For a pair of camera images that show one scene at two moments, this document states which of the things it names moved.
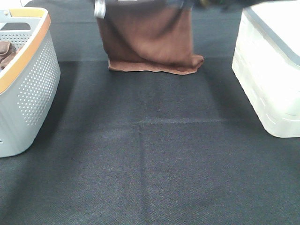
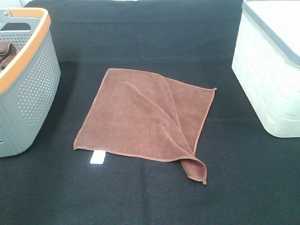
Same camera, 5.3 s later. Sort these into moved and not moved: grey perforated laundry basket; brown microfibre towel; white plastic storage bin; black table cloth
Moved: brown microfibre towel
Not moved: black table cloth; grey perforated laundry basket; white plastic storage bin
